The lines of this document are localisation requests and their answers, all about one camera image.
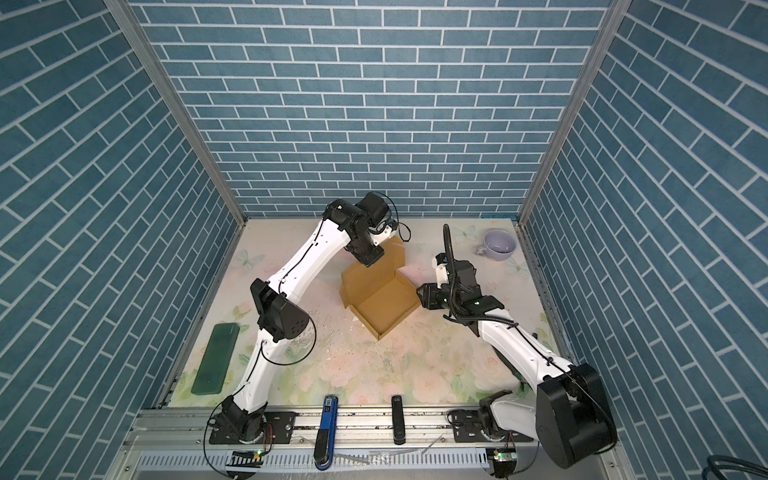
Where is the brown cardboard paper box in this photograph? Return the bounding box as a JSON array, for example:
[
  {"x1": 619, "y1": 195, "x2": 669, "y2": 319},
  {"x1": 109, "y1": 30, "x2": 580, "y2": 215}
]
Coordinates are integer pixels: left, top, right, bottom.
[{"x1": 339, "y1": 238, "x2": 420, "y2": 340}]

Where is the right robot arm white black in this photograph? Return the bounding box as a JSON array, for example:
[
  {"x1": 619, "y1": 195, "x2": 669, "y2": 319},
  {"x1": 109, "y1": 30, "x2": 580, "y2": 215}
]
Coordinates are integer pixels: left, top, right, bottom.
[{"x1": 417, "y1": 226, "x2": 618, "y2": 469}]

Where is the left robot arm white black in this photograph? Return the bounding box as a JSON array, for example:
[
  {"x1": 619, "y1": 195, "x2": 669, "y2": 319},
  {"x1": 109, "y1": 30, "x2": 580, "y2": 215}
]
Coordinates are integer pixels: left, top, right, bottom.
[{"x1": 209, "y1": 191, "x2": 400, "y2": 444}]

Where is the lavender ceramic cup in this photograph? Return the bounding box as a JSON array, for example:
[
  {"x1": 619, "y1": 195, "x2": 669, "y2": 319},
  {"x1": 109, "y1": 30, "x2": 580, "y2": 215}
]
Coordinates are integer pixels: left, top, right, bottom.
[{"x1": 475, "y1": 229, "x2": 518, "y2": 262}]

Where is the black handheld stick device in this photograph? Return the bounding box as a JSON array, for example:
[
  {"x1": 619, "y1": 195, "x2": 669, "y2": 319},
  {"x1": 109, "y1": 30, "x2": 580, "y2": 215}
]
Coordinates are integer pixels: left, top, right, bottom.
[{"x1": 391, "y1": 395, "x2": 406, "y2": 445}]

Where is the green rectangular board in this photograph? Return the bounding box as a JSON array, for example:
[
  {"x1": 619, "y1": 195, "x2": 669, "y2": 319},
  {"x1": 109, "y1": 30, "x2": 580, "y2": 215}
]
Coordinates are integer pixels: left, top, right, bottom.
[{"x1": 191, "y1": 323, "x2": 240, "y2": 396}]

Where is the blue black handheld tool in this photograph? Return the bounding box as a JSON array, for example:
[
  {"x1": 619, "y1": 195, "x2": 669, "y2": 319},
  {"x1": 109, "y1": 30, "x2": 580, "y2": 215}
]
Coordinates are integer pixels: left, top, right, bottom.
[{"x1": 313, "y1": 395, "x2": 339, "y2": 471}]

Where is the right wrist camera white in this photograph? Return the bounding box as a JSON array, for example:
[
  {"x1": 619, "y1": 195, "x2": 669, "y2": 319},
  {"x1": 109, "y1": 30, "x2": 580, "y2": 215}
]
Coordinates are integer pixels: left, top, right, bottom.
[{"x1": 432, "y1": 253, "x2": 450, "y2": 287}]

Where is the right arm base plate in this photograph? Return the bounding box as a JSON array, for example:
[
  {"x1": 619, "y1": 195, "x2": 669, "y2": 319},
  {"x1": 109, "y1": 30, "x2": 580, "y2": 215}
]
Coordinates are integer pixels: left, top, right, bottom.
[{"x1": 446, "y1": 408, "x2": 534, "y2": 443}]

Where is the right circuit board below rail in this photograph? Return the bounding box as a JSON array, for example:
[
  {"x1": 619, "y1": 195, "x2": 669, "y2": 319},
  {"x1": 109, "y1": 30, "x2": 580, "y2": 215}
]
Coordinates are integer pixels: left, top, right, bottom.
[{"x1": 486, "y1": 448, "x2": 518, "y2": 479}]

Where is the circuit board below rail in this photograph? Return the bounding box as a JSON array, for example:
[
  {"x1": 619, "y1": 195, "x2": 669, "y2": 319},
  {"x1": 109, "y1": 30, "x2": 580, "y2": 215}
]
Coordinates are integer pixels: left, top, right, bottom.
[
  {"x1": 486, "y1": 448, "x2": 518, "y2": 479},
  {"x1": 225, "y1": 450, "x2": 264, "y2": 479}
]

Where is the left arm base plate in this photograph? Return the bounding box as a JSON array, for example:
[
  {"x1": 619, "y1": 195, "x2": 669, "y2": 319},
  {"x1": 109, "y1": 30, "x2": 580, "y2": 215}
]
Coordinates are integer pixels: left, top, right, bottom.
[{"x1": 208, "y1": 411, "x2": 297, "y2": 446}]

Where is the left circuit board below rail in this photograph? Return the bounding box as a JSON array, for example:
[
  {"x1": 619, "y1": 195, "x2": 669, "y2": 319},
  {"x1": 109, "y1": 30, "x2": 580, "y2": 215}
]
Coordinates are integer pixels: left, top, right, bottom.
[{"x1": 225, "y1": 450, "x2": 264, "y2": 479}]

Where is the aluminium front rail frame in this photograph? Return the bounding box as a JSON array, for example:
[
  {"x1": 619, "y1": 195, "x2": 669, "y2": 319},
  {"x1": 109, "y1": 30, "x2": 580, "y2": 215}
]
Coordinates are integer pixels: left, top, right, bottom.
[{"x1": 104, "y1": 403, "x2": 637, "y2": 480}]

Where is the black cable bottom right corner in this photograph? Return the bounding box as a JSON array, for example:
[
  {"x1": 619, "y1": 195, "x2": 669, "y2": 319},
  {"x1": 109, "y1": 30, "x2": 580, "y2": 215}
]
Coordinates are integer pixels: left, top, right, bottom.
[{"x1": 701, "y1": 454, "x2": 768, "y2": 480}]

